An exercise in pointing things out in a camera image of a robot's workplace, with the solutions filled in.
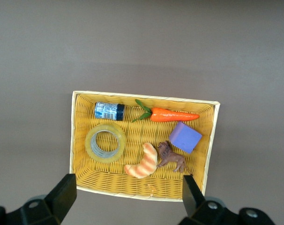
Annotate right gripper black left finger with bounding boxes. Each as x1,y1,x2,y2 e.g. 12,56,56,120
0,173,77,225

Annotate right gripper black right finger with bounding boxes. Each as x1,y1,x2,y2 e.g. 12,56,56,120
178,175,277,225

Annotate clear yellowish packing tape roll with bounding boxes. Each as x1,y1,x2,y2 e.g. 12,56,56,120
85,123,127,164

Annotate brown toy lion figure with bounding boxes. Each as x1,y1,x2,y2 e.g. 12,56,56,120
156,140,193,176

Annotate striped toy croissant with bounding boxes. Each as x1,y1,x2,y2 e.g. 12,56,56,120
123,142,158,179

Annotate purple foam cube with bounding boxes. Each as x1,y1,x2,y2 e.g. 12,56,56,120
168,121,203,155

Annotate yellow woven rectangular basket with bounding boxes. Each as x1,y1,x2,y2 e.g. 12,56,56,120
69,90,221,203

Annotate orange toy carrot green leaves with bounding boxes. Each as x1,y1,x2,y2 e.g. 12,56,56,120
132,99,200,123

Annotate blue-labelled jar with dark lid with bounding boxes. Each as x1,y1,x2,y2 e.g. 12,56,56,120
94,101,126,121

